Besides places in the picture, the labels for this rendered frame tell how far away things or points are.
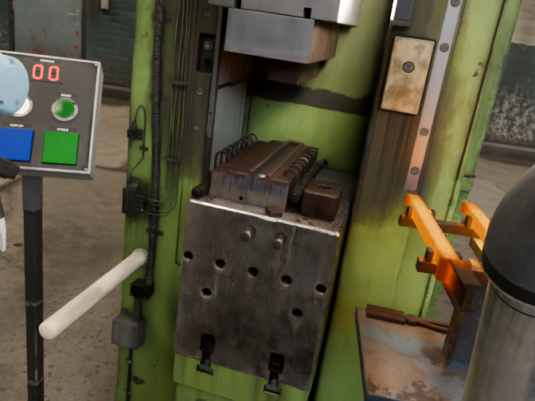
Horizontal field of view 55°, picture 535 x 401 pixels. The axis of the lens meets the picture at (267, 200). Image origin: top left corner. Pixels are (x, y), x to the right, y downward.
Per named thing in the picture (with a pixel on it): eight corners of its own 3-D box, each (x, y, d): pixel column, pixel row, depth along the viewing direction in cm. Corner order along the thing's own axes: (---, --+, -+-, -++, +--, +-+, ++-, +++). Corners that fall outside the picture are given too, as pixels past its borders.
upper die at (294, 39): (307, 64, 115) (314, 19, 112) (224, 50, 120) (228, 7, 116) (334, 57, 154) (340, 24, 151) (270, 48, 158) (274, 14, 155)
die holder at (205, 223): (308, 391, 133) (339, 233, 119) (173, 352, 141) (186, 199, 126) (337, 293, 185) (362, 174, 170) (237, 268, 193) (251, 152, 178)
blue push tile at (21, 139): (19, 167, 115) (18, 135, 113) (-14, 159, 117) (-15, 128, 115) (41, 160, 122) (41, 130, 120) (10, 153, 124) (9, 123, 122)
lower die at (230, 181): (284, 212, 127) (290, 179, 124) (208, 195, 131) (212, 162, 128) (314, 171, 166) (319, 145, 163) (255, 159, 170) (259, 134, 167)
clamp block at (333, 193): (333, 223, 125) (337, 197, 123) (298, 215, 126) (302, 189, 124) (339, 208, 136) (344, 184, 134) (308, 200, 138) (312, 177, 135)
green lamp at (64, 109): (69, 121, 121) (69, 103, 119) (52, 117, 122) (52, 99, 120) (77, 118, 123) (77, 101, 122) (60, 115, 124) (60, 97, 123)
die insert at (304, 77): (296, 84, 127) (300, 60, 125) (267, 79, 129) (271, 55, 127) (317, 76, 155) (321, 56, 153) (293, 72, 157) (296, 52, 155)
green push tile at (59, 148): (75, 164, 119) (79, 133, 121) (41, 162, 118) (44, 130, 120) (76, 166, 121) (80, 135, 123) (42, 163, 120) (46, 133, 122)
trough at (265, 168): (269, 181, 126) (270, 175, 125) (248, 176, 127) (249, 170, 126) (303, 146, 165) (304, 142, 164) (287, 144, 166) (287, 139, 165)
